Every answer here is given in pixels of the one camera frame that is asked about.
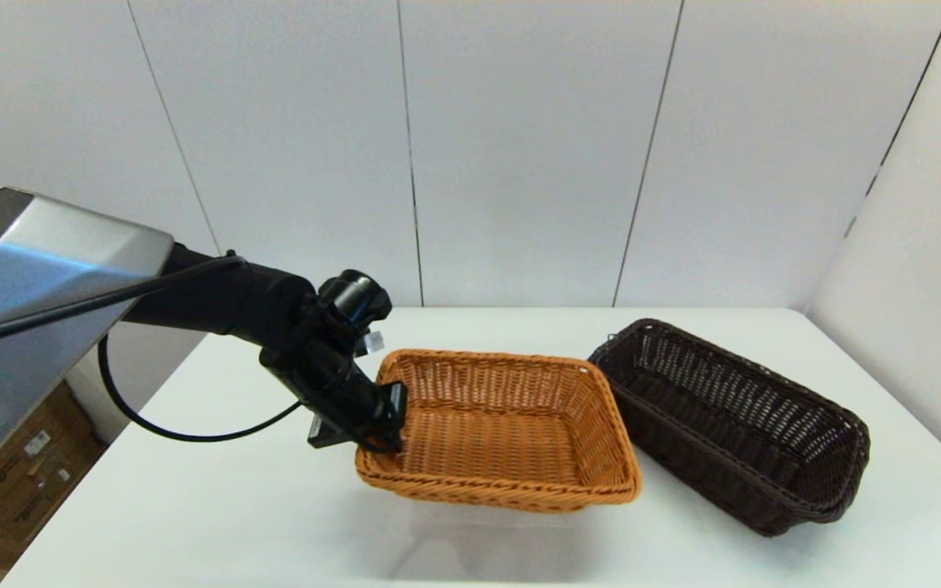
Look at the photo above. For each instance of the left robot arm silver black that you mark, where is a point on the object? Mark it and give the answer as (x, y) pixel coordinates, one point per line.
(29, 269)

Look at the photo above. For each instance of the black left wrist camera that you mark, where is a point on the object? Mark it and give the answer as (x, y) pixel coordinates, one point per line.
(356, 298)

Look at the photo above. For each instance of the white left camera plug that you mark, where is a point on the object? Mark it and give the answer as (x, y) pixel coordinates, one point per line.
(372, 342)

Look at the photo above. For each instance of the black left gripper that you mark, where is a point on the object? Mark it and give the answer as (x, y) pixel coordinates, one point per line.
(327, 388)

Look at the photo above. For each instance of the dark brown wicker basket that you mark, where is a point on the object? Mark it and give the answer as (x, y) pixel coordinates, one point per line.
(732, 482)

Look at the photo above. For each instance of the orange wicker basket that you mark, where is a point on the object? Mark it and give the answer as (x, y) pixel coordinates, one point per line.
(487, 441)

